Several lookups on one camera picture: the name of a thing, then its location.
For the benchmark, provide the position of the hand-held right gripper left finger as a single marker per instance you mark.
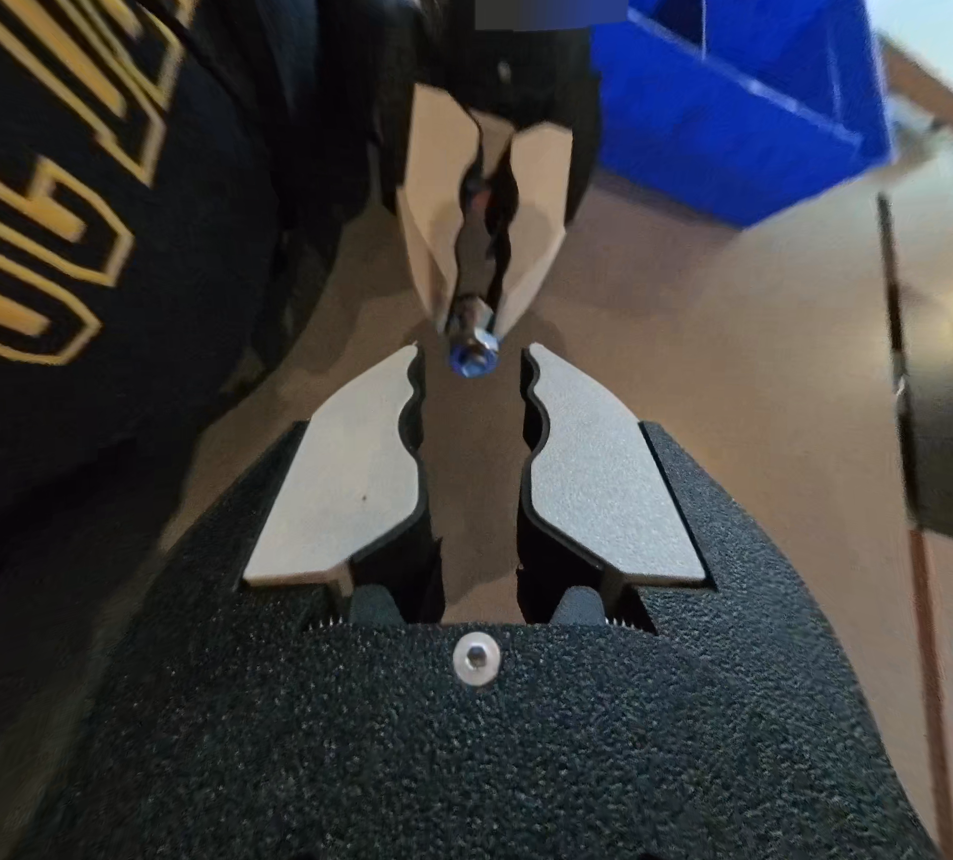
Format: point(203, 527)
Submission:
point(342, 495)

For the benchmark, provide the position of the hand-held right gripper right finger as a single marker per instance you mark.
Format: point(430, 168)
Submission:
point(610, 495)

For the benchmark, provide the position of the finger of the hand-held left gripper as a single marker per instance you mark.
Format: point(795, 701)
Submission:
point(435, 168)
point(540, 190)

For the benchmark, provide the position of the silver hex bolt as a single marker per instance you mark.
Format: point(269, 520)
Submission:
point(473, 315)

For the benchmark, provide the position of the metal hex nut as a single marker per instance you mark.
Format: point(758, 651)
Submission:
point(485, 343)

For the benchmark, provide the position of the blue plastic bin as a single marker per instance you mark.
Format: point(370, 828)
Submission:
point(744, 123)

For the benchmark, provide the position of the person's left forearm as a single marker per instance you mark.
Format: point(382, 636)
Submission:
point(350, 19)

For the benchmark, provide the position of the person's black sweatshirt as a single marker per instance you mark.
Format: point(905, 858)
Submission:
point(186, 168)

